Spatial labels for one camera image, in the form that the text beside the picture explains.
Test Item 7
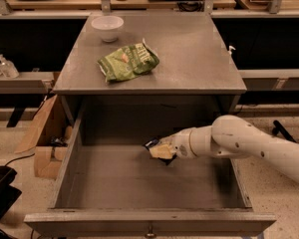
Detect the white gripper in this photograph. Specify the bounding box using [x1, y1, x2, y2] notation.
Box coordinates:
[149, 128, 193, 159]

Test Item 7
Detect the dark blue rxbar wrapper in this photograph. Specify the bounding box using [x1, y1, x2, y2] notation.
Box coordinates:
[144, 137, 176, 165]

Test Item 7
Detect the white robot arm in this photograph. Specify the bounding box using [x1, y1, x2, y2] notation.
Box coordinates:
[145, 115, 299, 183]

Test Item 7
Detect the open grey top drawer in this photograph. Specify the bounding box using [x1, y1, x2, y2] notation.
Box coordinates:
[25, 96, 275, 237]

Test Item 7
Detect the brass drawer knob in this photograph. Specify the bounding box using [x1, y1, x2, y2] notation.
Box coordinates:
[145, 226, 156, 239]

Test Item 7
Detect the white pump bottle top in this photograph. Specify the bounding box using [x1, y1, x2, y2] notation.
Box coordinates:
[228, 45, 236, 55]

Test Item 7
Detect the grey wooden cabinet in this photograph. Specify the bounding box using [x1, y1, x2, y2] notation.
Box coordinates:
[54, 10, 246, 121]

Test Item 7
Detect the green chip bag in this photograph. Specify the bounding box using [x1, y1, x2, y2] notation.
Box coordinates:
[97, 41, 159, 82]

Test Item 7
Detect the brown cardboard box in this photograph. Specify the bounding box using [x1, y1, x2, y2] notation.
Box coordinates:
[15, 96, 73, 179]

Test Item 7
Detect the white ceramic bowl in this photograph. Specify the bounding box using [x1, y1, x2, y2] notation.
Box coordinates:
[91, 16, 124, 43]

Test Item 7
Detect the black bin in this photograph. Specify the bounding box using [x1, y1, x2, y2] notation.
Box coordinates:
[0, 166, 22, 219]

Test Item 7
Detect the clear sanitizer bottle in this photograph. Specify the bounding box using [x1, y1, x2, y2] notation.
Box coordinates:
[0, 54, 19, 79]

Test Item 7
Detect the black floor cable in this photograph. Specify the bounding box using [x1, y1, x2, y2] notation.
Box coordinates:
[3, 152, 36, 167]

